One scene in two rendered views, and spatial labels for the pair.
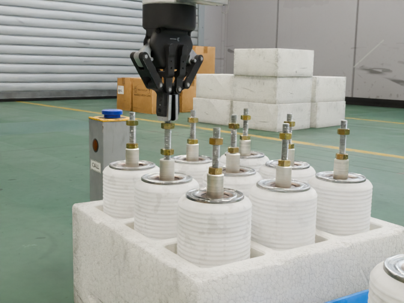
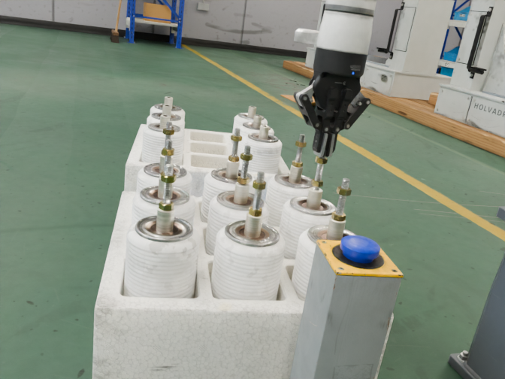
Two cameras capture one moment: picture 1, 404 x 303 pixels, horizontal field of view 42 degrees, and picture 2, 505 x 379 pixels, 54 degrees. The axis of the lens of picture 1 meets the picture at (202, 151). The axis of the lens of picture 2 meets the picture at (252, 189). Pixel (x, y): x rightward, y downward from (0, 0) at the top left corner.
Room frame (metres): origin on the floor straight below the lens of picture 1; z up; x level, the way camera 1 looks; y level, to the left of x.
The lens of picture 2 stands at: (1.50, 0.24, 0.53)
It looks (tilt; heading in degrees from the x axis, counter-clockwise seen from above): 20 degrees down; 202
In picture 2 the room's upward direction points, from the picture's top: 8 degrees clockwise
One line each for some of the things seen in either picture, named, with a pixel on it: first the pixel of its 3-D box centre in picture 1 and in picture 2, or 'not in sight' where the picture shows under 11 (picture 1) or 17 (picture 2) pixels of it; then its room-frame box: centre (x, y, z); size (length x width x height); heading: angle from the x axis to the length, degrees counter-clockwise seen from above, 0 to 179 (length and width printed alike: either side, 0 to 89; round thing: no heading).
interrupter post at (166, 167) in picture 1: (166, 170); (314, 198); (0.77, 0.05, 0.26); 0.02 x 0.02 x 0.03
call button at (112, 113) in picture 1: (112, 115); (358, 251); (1.03, 0.18, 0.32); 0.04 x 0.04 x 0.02
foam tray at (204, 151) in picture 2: not in sight; (205, 180); (0.38, -0.35, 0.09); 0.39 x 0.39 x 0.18; 32
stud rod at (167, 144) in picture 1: (167, 139); (319, 172); (0.77, 0.05, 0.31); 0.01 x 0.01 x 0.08
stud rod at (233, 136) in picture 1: (233, 138); (244, 169); (0.83, -0.05, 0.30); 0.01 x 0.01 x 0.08
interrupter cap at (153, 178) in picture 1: (166, 178); (312, 206); (0.77, 0.05, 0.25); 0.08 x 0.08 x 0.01
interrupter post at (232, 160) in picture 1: (232, 163); (241, 193); (0.83, -0.05, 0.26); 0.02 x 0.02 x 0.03
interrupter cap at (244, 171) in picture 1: (232, 171); (240, 201); (0.83, -0.05, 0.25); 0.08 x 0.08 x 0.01
